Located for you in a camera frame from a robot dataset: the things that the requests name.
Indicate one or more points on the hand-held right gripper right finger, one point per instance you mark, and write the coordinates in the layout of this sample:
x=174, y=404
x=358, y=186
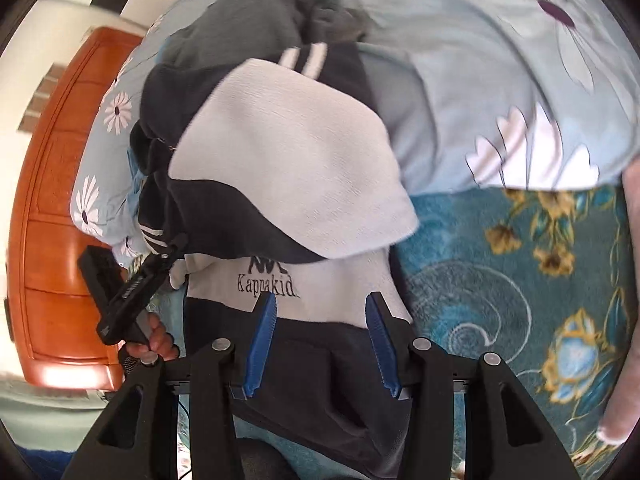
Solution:
x=380, y=345

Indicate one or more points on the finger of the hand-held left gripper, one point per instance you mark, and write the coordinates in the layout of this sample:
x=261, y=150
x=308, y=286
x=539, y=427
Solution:
x=150, y=275

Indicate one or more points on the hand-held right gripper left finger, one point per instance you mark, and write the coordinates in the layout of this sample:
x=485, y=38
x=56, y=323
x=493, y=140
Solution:
x=262, y=345

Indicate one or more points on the dark and light grey fleece jacket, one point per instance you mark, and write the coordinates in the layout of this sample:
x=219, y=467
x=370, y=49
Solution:
x=300, y=160

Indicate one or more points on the person's left hand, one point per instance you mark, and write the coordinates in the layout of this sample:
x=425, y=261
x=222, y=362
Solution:
x=161, y=340

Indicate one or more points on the orange wooden headboard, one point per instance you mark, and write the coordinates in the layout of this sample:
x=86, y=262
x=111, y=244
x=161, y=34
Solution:
x=55, y=260

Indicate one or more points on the teal floral blanket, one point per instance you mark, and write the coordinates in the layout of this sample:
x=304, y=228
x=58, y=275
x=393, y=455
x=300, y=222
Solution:
x=475, y=270

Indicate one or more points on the grey cotton garment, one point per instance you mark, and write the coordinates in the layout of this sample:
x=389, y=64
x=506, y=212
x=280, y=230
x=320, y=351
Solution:
x=235, y=25

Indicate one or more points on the light blue daisy quilt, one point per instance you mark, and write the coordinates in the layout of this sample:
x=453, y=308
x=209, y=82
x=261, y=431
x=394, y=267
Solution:
x=475, y=60

